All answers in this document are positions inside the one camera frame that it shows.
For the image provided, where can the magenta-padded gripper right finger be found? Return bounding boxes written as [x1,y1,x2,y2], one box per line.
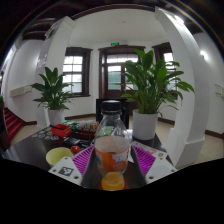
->
[130,144,178,185]

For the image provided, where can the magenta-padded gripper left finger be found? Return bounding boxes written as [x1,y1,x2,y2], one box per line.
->
[48,144,96,188]

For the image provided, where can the orange drink bottle black cap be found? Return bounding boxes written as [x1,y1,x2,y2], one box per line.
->
[94,99,130,192]

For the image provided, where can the white printed leaflet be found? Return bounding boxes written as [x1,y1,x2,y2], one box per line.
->
[128,139,169,164]

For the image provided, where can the yellow mug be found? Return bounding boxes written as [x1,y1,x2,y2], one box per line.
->
[45,145,82,168]

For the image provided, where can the basket of snacks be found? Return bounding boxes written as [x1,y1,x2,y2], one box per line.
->
[75,120,100,140]

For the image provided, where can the colourful round stickers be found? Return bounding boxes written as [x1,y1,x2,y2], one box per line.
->
[31,128,61,142]

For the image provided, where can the black chair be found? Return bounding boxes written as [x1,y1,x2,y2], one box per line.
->
[95,98,130,129]

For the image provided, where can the small potted plant white pot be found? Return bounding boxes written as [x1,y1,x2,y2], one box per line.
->
[30,66,76,126]

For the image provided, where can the red carpeted stairs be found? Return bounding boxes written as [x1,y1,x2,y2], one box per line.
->
[3,106,25,141]

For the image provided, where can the large potted plant white pot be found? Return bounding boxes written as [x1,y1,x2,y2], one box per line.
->
[120,48,196,141]

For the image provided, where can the wide dark-framed window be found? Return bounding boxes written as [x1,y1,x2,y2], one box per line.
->
[62,46,93,98]

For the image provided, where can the dark wooden double door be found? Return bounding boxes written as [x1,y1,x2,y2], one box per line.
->
[98,44,146,101]

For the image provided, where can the narrow dark-framed window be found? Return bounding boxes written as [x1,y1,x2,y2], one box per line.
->
[152,41,178,101]

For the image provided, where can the white wall radiator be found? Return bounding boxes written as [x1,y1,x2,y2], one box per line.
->
[9,84,33,98]
[214,83,224,99]

